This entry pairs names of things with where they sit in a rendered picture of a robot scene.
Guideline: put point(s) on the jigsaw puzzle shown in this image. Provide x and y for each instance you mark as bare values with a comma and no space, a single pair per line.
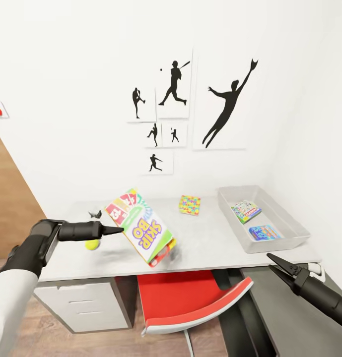
190,205

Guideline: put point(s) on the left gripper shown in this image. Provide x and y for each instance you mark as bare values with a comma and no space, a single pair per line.
93,230

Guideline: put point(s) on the tennis ball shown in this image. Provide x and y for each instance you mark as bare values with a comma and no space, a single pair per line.
91,244

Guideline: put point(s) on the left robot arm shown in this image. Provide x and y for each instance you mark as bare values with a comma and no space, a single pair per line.
20,274

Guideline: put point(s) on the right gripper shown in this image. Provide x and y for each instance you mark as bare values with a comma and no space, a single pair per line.
304,285

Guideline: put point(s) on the board game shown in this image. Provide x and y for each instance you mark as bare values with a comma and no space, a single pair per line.
143,228
264,233
245,211

